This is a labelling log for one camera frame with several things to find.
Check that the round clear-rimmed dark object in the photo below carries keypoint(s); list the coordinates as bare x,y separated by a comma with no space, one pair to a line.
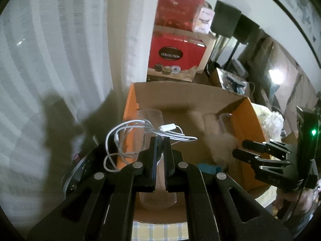
75,173

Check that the black speaker stand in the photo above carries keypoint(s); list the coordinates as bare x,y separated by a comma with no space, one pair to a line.
232,52

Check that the white and pink pack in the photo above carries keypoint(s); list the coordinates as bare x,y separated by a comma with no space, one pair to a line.
204,21

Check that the white curtain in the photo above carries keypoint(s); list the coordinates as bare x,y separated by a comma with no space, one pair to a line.
62,55

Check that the red patterned gift box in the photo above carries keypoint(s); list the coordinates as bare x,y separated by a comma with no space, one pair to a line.
178,8

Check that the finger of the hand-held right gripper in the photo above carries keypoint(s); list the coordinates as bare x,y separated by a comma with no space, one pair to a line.
265,146
250,155

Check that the red box with oval label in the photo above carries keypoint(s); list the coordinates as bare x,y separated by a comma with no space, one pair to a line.
173,55

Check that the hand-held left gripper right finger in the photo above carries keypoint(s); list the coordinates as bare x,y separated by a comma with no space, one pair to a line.
167,160

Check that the white fluffy duster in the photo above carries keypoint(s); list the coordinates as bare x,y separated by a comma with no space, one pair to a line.
272,123

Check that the brown sofa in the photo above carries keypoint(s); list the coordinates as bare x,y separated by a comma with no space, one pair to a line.
291,62

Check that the framed wall painting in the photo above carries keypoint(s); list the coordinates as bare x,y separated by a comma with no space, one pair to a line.
301,7

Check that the clear plastic cup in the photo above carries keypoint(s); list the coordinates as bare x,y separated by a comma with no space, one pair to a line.
155,202

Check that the black speaker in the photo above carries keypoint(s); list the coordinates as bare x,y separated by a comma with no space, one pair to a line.
248,30
224,20

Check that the yellow checkered tablecloth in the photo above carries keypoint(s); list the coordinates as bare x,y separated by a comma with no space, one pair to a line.
160,231

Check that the open brown box with clutter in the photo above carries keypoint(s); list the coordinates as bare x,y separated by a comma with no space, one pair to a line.
230,80

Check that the orange cardboard box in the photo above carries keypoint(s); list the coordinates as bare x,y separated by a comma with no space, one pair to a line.
175,98

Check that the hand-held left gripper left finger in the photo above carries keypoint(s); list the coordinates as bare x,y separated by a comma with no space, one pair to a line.
154,155

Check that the person's right hand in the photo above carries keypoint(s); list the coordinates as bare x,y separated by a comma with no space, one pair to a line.
307,202

